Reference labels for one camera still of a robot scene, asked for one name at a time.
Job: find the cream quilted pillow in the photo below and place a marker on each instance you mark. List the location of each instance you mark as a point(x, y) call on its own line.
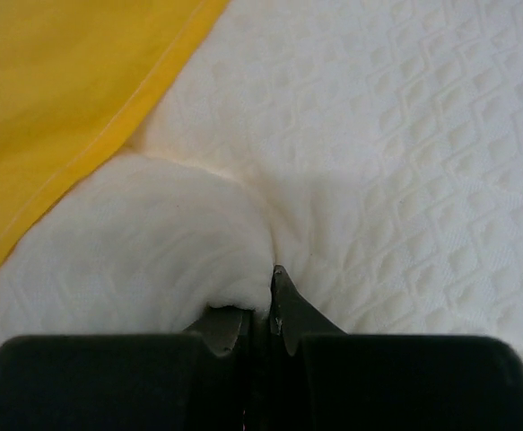
point(381, 140)

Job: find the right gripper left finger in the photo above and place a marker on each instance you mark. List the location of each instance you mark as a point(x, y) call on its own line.
point(190, 380)

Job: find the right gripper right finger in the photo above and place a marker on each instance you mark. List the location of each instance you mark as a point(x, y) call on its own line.
point(326, 379)

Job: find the yellow pillowcase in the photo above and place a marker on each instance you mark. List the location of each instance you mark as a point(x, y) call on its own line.
point(76, 79)

